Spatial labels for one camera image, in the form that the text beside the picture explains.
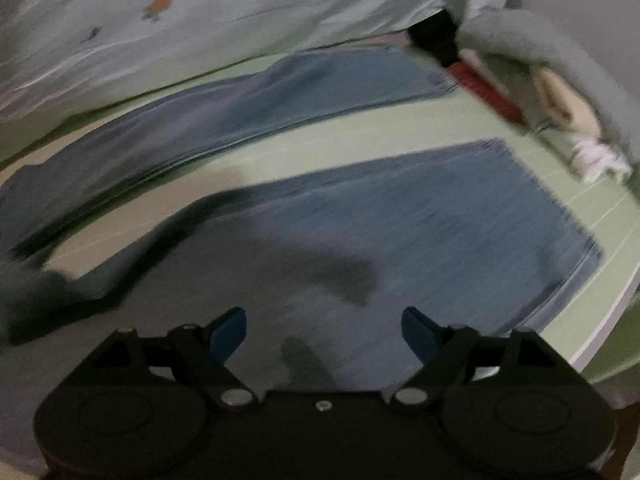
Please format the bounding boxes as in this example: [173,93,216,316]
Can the blue denim jeans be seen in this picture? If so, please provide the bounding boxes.
[0,45,605,476]

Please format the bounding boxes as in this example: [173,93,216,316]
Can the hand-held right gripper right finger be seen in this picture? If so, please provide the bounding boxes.
[391,306,562,408]

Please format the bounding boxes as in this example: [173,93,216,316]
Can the light green mat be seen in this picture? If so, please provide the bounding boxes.
[0,30,640,396]

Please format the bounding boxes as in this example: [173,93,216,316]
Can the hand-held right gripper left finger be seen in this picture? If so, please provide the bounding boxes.
[92,307,260,410]

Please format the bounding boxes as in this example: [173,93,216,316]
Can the pale blue printed blanket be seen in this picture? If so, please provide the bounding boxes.
[0,0,506,122]

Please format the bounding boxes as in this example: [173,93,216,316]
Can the grey plush toy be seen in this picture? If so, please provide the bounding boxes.
[457,9,640,183]

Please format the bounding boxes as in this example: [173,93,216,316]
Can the red box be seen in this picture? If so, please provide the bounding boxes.
[446,61,526,127]

